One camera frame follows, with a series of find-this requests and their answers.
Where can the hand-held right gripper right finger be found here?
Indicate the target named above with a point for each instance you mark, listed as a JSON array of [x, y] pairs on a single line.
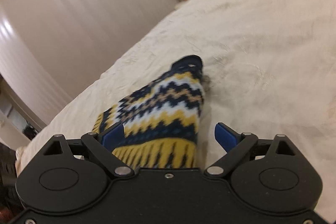
[[224, 136]]

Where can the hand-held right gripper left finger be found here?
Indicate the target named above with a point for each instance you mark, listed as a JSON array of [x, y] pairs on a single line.
[[113, 136]]

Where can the navy yellow patterned knit sweater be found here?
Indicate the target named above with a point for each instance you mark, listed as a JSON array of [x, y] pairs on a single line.
[[162, 106]]

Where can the cream bedspread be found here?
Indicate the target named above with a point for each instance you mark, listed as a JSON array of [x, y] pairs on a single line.
[[262, 43]]

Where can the white cabinet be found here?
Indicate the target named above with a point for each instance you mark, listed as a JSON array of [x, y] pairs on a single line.
[[13, 113]]

